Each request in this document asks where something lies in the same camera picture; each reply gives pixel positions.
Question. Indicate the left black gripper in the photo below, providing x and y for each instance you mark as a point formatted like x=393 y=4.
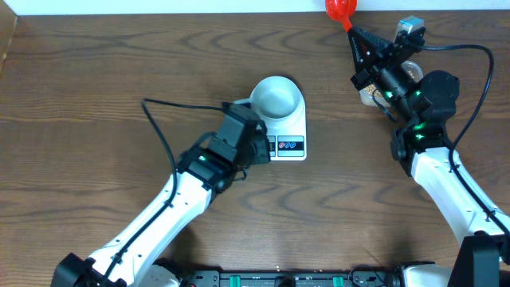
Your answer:
x=260 y=139

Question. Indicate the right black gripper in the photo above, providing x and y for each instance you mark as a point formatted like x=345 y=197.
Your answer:
x=361 y=59

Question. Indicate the red measuring scoop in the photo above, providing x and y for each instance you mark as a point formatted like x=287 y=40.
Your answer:
x=340 y=11

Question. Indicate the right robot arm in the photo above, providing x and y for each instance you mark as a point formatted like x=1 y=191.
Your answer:
x=427 y=155

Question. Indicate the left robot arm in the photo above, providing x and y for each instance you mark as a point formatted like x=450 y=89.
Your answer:
x=201 y=173

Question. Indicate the white digital kitchen scale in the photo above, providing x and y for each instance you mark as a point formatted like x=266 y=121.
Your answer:
x=287 y=137

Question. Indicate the pale blue-grey bowl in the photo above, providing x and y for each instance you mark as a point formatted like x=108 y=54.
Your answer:
x=277 y=97

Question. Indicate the clear plastic container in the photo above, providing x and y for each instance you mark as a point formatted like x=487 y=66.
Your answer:
x=370 y=91

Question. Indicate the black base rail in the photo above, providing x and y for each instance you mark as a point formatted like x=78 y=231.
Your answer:
x=359 y=276

